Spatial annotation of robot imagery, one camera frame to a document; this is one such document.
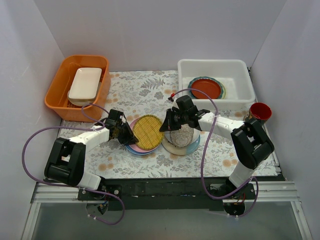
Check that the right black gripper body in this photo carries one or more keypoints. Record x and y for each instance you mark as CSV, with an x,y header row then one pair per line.
x,y
175,120

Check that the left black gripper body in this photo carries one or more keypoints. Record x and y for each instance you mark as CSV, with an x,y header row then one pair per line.
x,y
121,131

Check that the olive green plate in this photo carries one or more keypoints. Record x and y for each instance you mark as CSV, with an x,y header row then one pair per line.
x,y
147,130

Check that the red brown round plate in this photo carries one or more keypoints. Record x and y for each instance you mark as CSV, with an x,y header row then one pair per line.
x,y
207,88

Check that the cream and green plate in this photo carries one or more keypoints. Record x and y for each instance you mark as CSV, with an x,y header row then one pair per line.
x,y
224,91

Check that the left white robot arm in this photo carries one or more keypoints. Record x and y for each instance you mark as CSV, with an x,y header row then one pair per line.
x,y
66,162

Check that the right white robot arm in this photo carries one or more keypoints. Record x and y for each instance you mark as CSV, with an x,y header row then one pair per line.
x,y
251,142

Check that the orange plastic bin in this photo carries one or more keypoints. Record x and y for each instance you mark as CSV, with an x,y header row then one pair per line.
x,y
74,110

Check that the clear white plastic bin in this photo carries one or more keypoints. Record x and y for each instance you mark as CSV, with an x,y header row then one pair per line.
x,y
231,73

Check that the light blue plate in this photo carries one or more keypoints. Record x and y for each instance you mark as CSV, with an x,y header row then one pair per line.
x,y
131,151

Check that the pink plate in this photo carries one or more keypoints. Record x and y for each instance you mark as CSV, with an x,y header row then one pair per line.
x,y
134,147

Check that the white fluted plate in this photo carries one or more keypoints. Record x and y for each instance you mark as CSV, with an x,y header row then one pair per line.
x,y
195,135

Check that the cream and blue plate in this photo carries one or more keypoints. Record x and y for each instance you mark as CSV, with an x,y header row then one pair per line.
x,y
181,151

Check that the floral patterned table mat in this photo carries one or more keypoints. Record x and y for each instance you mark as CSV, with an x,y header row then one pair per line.
x,y
138,93

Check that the white rectangular dish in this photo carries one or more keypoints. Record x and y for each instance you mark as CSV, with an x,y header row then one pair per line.
x,y
85,83

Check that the red and black mug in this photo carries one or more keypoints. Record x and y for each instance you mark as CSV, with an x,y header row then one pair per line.
x,y
259,111

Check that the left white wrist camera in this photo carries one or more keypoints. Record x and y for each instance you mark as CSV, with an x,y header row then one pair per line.
x,y
123,118

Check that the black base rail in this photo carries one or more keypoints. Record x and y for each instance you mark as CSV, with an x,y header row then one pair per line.
x,y
166,193

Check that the aluminium frame rail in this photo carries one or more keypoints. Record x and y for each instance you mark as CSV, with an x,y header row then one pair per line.
x,y
269,191

